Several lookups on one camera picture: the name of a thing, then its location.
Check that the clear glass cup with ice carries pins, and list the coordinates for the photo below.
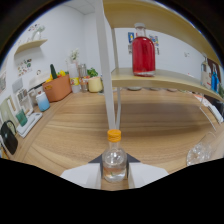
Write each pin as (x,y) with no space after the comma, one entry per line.
(199,153)

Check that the blue and white cup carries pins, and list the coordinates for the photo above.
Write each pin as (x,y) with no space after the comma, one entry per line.
(43,102)

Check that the blue wall poster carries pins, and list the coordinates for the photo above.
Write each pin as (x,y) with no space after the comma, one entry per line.
(130,37)

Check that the clear bottle with orange cap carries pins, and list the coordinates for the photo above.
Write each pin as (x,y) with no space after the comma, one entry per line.
(114,163)

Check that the black kettle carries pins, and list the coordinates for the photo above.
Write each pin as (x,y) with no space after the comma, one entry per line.
(9,140)

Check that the multicolour wall poster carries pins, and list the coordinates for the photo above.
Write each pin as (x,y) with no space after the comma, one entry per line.
(155,43)

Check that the green cup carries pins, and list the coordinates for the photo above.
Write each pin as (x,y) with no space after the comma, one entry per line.
(21,118)

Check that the wooden wall shelf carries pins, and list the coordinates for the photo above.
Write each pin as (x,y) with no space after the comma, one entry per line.
(30,45)

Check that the yellow cup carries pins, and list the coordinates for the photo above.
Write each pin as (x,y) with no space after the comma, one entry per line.
(95,84)

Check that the white kitchen scale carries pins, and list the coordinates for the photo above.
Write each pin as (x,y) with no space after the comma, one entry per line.
(30,125)

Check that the red liquid glass bottle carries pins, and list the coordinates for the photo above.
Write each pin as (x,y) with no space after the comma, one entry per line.
(143,55)

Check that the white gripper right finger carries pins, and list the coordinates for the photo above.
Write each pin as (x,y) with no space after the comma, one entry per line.
(145,173)

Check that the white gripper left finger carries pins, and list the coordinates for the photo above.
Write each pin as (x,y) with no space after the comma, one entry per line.
(85,175)

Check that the green potted plant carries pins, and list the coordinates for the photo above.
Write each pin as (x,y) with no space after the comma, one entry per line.
(92,72)

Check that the two-tier wooden shelf rack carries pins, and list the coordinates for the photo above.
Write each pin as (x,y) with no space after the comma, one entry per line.
(156,80)

